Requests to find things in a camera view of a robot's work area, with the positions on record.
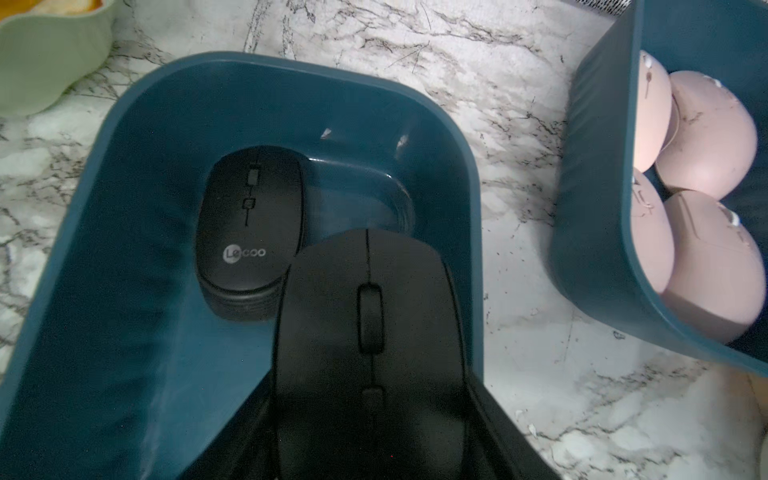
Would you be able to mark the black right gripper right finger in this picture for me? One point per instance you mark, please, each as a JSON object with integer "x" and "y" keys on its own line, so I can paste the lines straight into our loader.
{"x": 496, "y": 448}

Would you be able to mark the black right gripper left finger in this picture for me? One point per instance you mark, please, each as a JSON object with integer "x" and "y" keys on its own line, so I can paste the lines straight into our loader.
{"x": 246, "y": 447}

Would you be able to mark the black mouse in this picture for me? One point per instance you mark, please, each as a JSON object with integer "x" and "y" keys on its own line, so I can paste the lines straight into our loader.
{"x": 369, "y": 369}
{"x": 250, "y": 227}

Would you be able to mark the teal storage box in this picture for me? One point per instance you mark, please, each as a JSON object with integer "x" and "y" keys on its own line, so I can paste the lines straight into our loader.
{"x": 591, "y": 253}
{"x": 121, "y": 370}

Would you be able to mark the peach pink mouse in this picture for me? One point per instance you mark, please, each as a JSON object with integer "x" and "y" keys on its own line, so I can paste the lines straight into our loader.
{"x": 653, "y": 111}

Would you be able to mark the pink mouse top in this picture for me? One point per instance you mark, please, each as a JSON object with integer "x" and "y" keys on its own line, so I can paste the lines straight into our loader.
{"x": 715, "y": 140}

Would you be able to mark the green wavy plate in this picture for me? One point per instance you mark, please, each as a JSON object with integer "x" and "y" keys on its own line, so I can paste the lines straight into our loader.
{"x": 43, "y": 54}

